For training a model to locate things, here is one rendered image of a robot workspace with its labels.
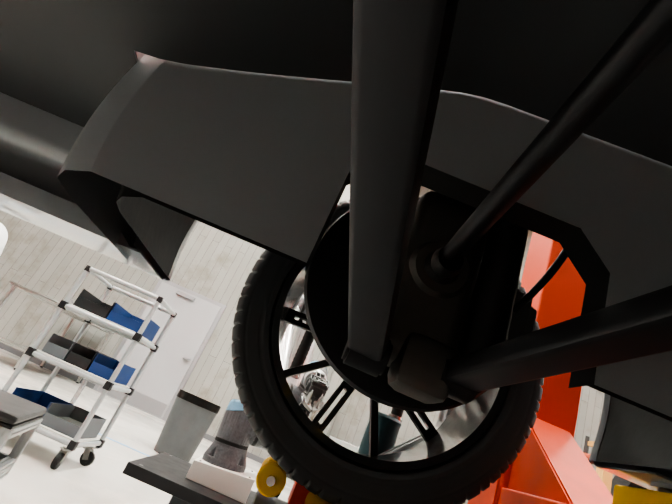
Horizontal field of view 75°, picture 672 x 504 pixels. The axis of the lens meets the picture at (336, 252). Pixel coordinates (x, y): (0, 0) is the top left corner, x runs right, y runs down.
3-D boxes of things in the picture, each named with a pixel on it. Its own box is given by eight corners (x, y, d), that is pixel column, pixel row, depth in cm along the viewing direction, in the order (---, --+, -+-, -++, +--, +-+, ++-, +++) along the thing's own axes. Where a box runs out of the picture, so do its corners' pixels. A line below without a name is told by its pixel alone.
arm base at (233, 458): (202, 455, 194) (211, 432, 198) (243, 468, 196) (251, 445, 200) (200, 461, 176) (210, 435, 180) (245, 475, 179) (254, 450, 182)
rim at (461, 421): (325, 191, 100) (532, 274, 99) (317, 233, 122) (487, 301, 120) (226, 408, 81) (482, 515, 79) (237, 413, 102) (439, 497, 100)
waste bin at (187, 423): (144, 448, 392) (176, 387, 414) (154, 445, 433) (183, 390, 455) (189, 468, 394) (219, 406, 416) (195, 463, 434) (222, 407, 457)
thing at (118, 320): (-36, 431, 220) (83, 262, 259) (11, 430, 259) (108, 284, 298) (60, 474, 218) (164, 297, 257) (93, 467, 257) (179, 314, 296)
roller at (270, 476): (249, 491, 79) (263, 459, 82) (256, 475, 106) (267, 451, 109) (278, 504, 79) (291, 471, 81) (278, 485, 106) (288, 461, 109)
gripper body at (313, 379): (310, 379, 153) (311, 368, 165) (300, 400, 153) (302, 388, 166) (330, 387, 153) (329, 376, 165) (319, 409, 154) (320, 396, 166)
